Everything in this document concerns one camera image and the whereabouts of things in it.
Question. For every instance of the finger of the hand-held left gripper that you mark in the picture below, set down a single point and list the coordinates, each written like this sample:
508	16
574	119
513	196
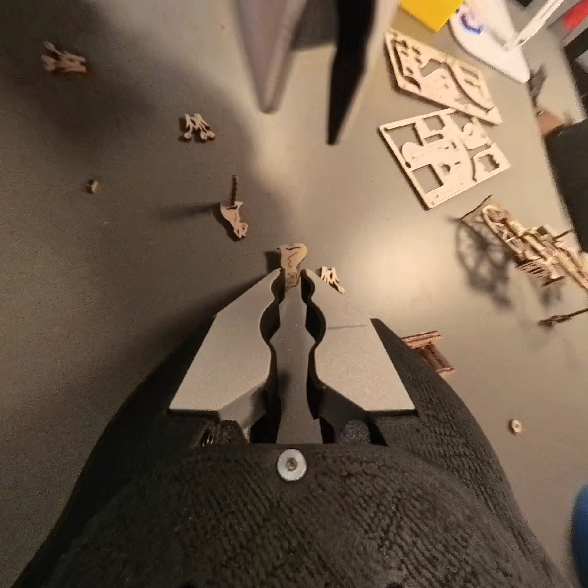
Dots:
271	46
351	55

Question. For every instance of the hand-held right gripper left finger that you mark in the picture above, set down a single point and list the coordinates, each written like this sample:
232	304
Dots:
229	363

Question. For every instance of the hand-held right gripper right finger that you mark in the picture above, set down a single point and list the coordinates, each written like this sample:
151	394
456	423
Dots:
363	367

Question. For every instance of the wooden chicken cutout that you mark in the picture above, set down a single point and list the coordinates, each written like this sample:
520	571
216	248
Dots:
291	257
232	216

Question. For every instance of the wooden parts sheet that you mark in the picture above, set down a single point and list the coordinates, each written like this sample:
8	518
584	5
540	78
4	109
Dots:
415	154
434	85

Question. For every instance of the wooden cart model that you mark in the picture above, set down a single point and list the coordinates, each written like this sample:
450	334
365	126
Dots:
528	243

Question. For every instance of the yellow plastic bin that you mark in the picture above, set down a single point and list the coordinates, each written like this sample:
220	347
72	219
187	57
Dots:
427	11

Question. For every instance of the small wooden washer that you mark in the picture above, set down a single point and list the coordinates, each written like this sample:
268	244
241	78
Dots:
512	423

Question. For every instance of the dark wooden stick part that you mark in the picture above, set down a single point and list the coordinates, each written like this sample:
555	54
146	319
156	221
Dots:
562	317

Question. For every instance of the small wooden peg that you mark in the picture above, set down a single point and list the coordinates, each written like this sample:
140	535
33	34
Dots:
92	186

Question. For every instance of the red object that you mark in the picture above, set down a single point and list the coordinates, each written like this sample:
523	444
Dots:
578	16

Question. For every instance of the black equipment case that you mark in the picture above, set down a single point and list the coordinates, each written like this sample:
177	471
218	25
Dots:
569	174

